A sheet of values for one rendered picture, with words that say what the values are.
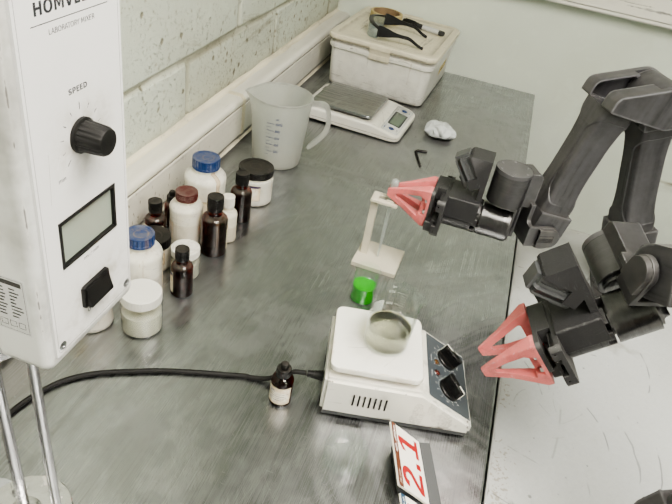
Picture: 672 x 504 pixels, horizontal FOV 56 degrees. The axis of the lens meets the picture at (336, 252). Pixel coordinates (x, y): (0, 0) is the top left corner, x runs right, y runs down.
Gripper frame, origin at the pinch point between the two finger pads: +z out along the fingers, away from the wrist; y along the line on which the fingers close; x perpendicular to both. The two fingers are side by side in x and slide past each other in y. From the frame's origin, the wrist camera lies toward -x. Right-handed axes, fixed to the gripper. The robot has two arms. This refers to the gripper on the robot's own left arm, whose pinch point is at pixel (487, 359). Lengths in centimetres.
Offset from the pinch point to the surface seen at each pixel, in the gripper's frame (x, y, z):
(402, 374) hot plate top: -2.5, 0.3, 10.4
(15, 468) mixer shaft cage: -34, 31, 25
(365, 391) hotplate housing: -2.9, 1.6, 15.3
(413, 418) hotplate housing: 4.2, 1.5, 12.2
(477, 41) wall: 11, -145, -8
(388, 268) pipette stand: 3.3, -32.5, 16.3
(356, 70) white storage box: -7, -115, 23
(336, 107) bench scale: -9, -90, 26
